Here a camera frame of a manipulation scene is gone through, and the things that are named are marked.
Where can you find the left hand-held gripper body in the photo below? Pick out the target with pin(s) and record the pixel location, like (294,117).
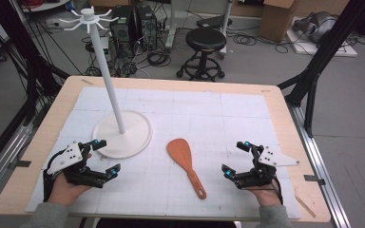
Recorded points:
(72,158)

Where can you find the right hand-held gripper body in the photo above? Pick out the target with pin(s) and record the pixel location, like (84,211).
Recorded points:
(263,172)

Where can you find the white hook rack stand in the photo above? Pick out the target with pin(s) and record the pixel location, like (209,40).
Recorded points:
(123,139)

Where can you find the brown wooden rice spatula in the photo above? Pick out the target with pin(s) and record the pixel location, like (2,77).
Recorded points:
(183,158)

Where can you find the person's right hand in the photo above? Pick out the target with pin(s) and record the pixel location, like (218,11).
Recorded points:
(267,196)

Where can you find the person's left hand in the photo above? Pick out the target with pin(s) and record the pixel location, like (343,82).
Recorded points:
(63,191)

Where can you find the white grid mat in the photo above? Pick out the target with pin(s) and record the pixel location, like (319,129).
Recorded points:
(202,120)

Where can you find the black tape piece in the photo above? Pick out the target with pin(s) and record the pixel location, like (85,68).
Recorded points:
(314,180)
(23,163)

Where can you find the white power strip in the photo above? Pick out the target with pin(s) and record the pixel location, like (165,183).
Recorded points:
(105,47)

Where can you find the black round stool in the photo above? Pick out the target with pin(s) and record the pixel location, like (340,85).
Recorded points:
(205,39)

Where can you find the white stand leg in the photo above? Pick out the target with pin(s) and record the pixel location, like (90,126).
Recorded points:
(171,25)
(226,28)

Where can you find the black computer tower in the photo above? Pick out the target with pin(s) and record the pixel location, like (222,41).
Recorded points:
(146,27)
(122,27)

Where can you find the white flat board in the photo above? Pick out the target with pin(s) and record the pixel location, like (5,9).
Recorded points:
(326,49)

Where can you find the tall cardboard box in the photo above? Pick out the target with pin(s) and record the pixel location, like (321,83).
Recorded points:
(277,20)

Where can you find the grey silver bag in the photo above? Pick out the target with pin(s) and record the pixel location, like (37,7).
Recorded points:
(316,25)

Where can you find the aluminium rail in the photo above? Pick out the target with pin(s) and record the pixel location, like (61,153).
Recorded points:
(321,164)
(3,158)

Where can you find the black metal frame strut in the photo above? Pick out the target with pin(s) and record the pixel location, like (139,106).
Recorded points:
(323,57)

